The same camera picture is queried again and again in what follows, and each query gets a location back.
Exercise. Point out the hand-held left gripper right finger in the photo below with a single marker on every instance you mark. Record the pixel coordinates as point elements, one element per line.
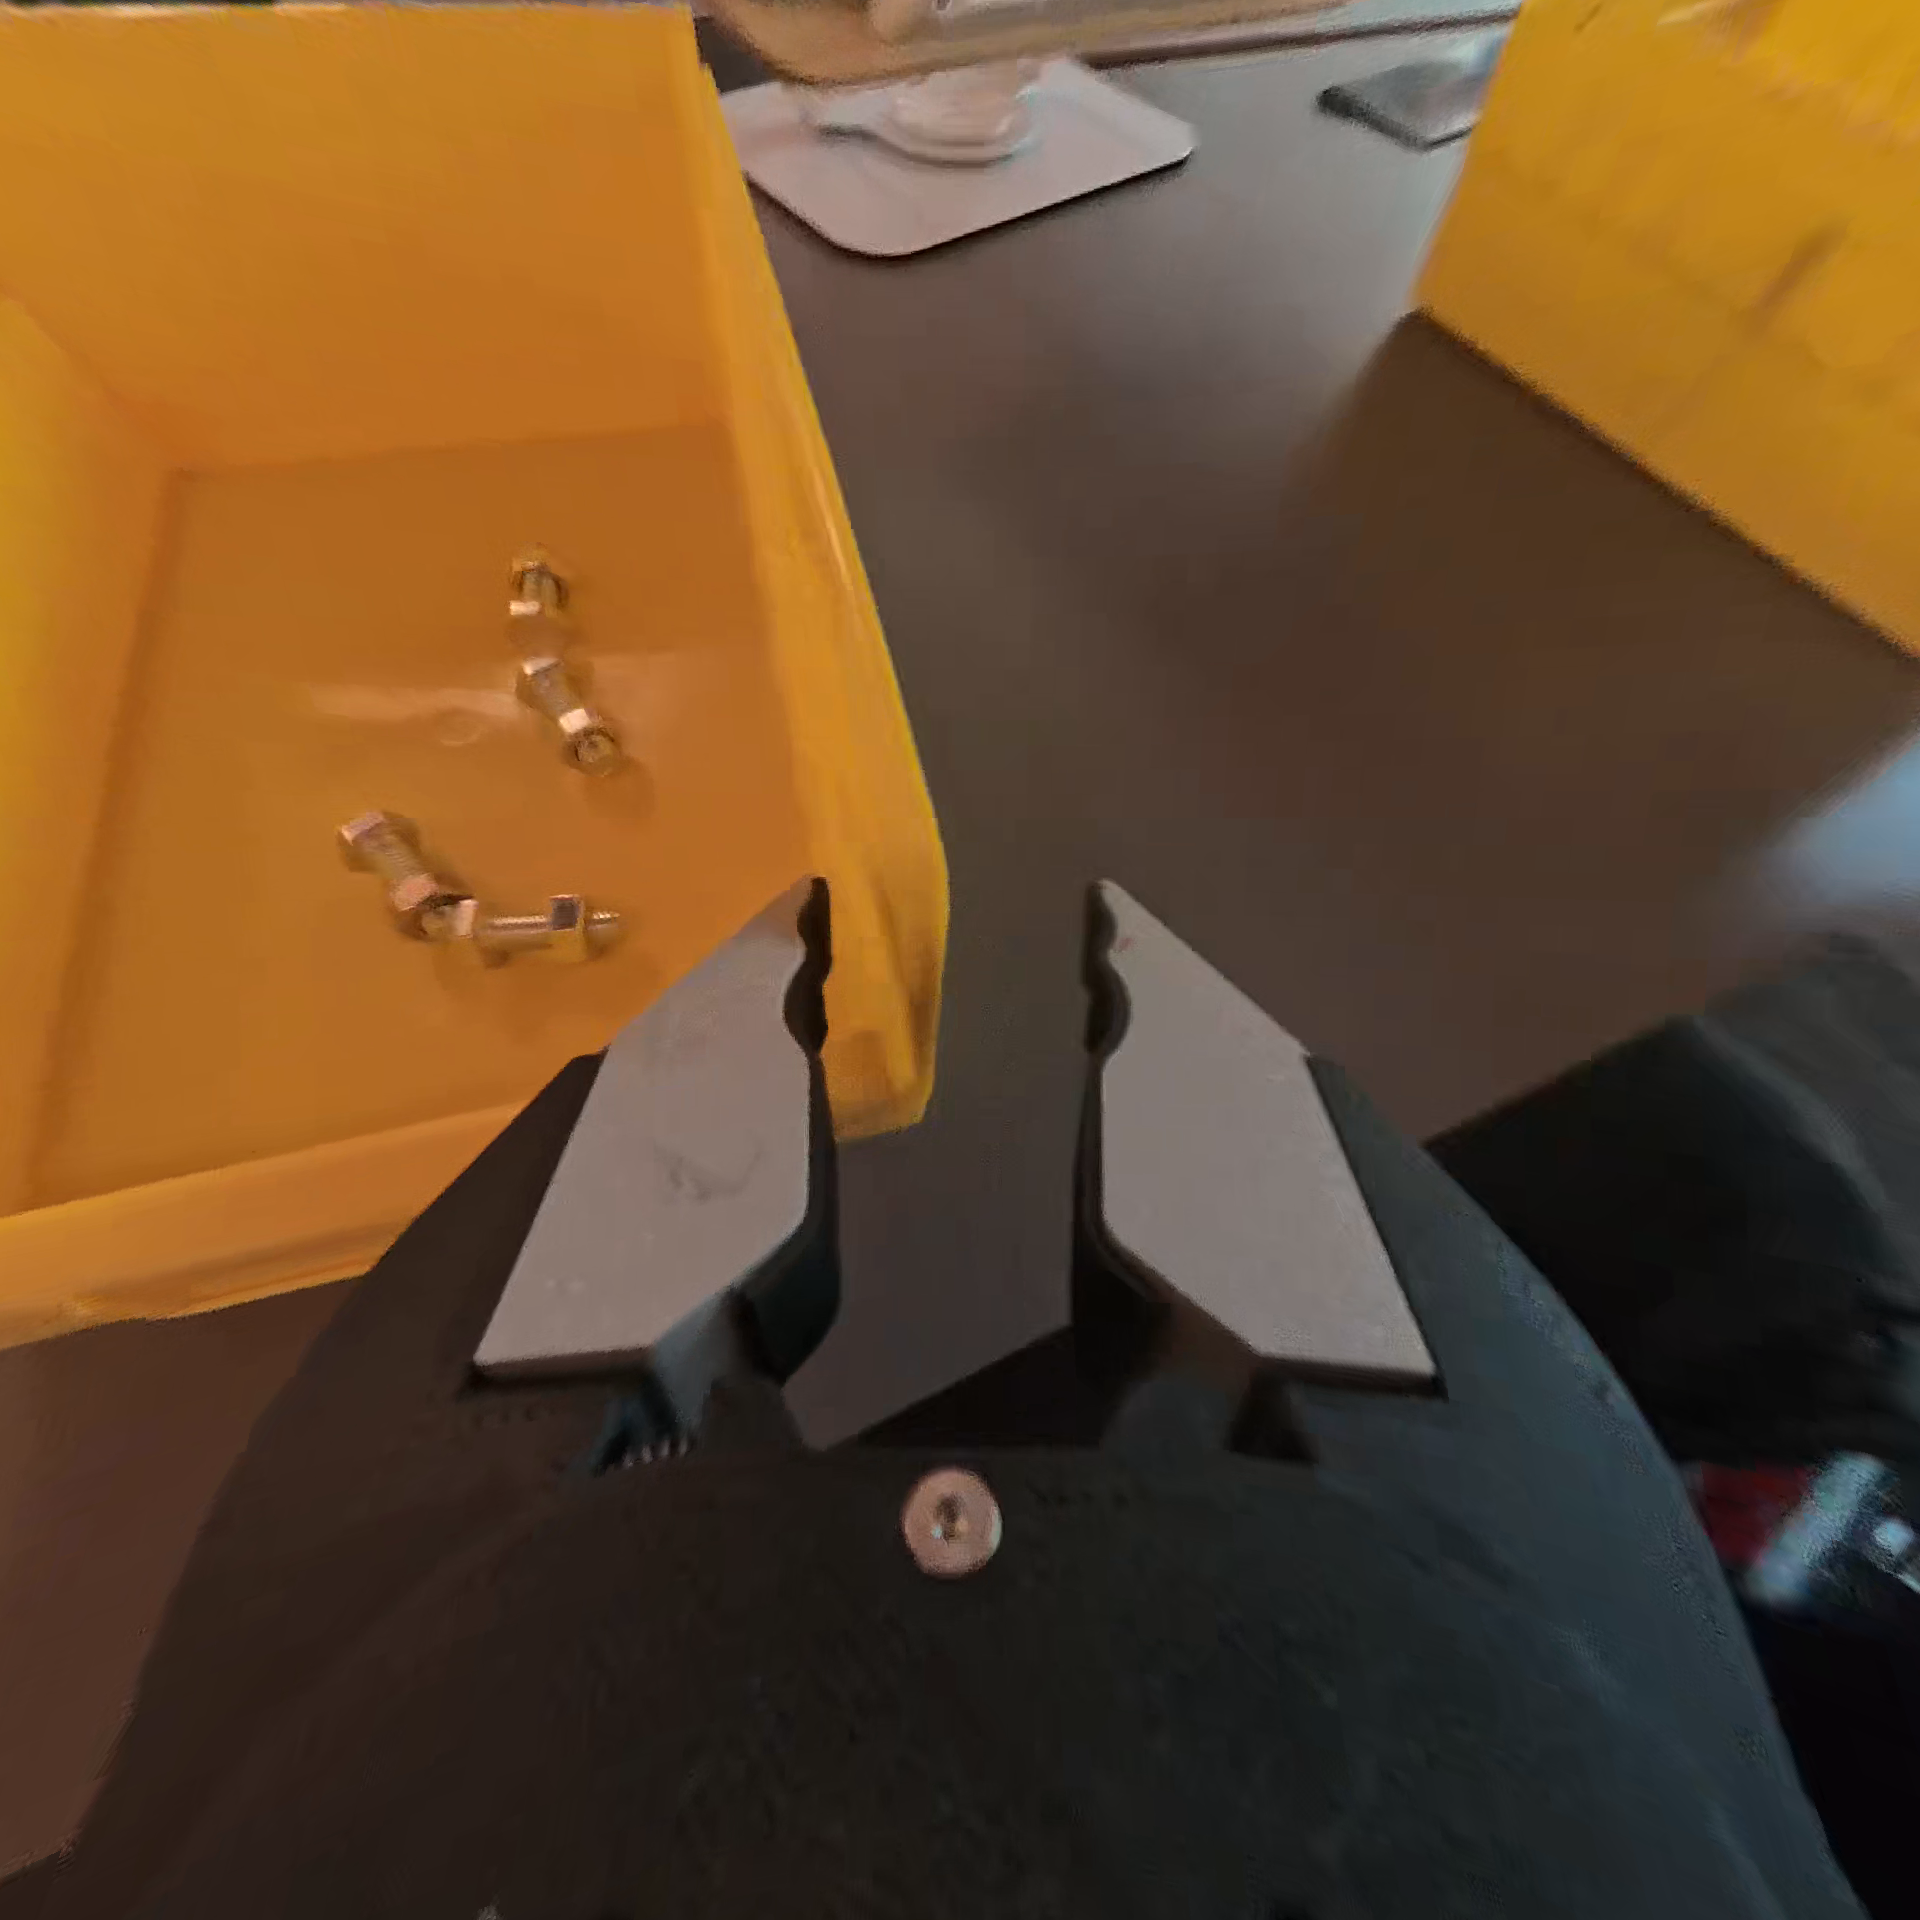
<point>1243,1202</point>

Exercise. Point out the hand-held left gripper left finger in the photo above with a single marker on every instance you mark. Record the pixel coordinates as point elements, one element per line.
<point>674,1184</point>

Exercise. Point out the yellow divided plastic bin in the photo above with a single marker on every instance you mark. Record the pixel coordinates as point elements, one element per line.
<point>1650,224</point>

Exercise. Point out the steel bolt with nut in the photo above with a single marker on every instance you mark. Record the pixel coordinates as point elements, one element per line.
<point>567,714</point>
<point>393,867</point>
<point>538,587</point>

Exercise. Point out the person's leg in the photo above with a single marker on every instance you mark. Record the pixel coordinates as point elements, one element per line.
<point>1723,1202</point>

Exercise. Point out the white stand base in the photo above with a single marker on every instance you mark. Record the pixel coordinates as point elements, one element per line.
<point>931,196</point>

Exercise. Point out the black patterned card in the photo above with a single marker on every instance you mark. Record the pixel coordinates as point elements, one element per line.
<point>1411,99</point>

